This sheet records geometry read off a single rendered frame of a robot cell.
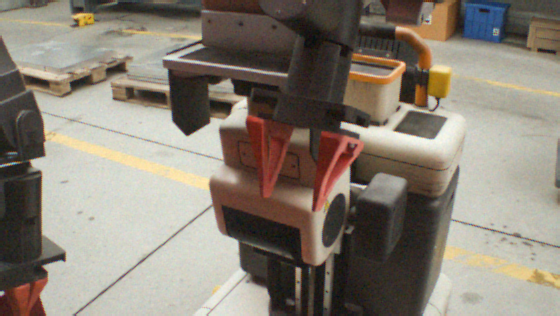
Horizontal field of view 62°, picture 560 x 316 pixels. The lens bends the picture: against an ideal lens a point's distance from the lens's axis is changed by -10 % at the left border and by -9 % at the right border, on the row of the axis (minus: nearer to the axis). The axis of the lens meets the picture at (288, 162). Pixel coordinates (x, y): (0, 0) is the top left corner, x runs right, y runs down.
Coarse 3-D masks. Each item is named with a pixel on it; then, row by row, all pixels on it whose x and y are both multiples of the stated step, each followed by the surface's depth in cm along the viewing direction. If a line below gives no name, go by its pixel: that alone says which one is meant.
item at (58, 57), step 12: (24, 48) 440; (36, 48) 439; (48, 48) 437; (60, 48) 435; (72, 48) 433; (84, 48) 431; (96, 48) 429; (24, 60) 402; (36, 60) 401; (48, 60) 399; (60, 60) 397; (72, 60) 396; (84, 60) 395; (96, 60) 405; (60, 72) 377
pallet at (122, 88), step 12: (120, 84) 354; (132, 84) 350; (144, 84) 349; (156, 84) 348; (120, 96) 358; (132, 96) 363; (168, 96) 339; (216, 96) 324; (228, 96) 323; (240, 96) 323; (168, 108) 343
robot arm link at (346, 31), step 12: (348, 0) 46; (360, 0) 46; (348, 12) 46; (360, 12) 47; (348, 24) 46; (300, 36) 47; (324, 36) 45; (336, 36) 46; (348, 36) 46; (312, 48) 47; (348, 48) 48
